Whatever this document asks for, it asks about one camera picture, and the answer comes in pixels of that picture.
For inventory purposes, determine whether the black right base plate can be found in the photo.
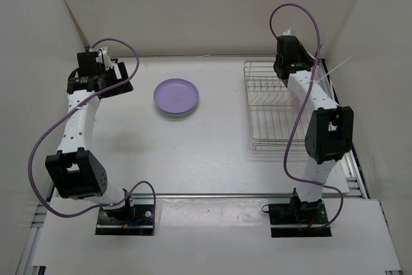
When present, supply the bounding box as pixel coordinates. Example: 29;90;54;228
267;203;332;238

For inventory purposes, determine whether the purple plate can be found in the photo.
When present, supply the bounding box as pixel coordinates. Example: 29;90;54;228
153;78;200;113

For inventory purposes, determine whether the blue plate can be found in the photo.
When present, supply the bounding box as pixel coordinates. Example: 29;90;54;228
158;109;194;117

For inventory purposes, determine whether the pink plate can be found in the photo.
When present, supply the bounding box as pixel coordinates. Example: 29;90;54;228
291;51;321;102

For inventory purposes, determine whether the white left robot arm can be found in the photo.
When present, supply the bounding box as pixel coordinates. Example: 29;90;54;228
45;48;135;223

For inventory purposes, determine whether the white zip tie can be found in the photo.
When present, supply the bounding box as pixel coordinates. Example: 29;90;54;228
310;55;355;86

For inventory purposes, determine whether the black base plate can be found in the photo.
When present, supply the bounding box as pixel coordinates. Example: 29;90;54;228
267;203;332;238
95;197;156;236

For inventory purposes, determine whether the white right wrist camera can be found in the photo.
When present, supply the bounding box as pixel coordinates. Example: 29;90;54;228
282;27;295;36

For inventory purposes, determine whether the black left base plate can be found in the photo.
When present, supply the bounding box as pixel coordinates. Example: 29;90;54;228
95;197;156;236

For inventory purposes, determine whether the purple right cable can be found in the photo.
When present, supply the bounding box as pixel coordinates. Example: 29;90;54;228
269;3;344;231

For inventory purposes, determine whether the metal wire dish rack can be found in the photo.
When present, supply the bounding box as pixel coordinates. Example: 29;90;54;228
243;60;300;151

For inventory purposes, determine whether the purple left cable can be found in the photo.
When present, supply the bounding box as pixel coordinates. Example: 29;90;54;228
28;38;157;236

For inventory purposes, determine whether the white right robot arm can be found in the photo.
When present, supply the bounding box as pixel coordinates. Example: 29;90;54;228
274;35;354;223

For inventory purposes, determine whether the purple cable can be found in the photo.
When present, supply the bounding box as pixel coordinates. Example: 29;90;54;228
269;3;344;231
28;38;157;236

